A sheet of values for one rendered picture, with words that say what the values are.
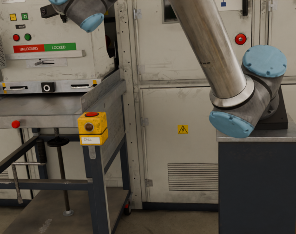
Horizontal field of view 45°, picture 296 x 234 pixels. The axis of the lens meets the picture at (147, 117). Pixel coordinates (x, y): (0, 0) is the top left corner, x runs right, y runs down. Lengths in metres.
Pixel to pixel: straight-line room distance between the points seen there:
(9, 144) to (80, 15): 1.29
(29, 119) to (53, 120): 0.10
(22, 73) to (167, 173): 1.02
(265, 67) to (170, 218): 1.29
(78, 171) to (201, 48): 1.52
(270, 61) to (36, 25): 1.09
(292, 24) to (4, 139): 1.83
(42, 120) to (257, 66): 0.86
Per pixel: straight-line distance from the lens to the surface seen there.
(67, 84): 1.80
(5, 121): 1.61
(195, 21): 0.99
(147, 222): 2.26
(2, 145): 2.49
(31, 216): 2.16
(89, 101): 1.54
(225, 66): 1.08
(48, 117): 1.52
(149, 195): 2.31
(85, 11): 1.38
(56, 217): 2.10
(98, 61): 1.80
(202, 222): 2.25
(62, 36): 1.79
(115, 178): 2.32
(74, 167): 2.36
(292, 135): 1.44
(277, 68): 1.28
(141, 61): 2.03
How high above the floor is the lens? 1.24
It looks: 17 degrees down
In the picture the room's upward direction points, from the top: 4 degrees counter-clockwise
